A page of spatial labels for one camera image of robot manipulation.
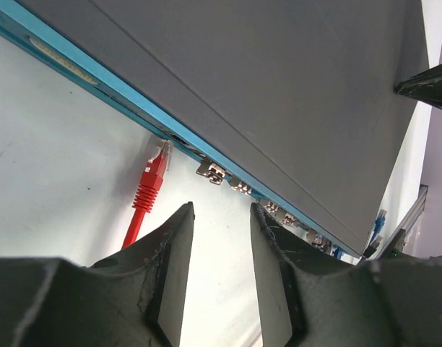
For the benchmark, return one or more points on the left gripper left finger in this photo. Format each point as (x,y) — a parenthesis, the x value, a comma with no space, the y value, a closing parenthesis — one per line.
(134,297)

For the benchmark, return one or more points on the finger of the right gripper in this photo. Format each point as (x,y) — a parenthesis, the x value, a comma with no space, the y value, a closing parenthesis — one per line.
(425,87)

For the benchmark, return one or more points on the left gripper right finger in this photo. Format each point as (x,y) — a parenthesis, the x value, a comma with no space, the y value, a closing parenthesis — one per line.
(308,298)

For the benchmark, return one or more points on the black network switch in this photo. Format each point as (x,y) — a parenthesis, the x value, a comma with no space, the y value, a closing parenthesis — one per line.
(294,98)

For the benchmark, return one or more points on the aluminium frame rail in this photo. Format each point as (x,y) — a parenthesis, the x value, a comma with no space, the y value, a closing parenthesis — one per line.
(394,247)

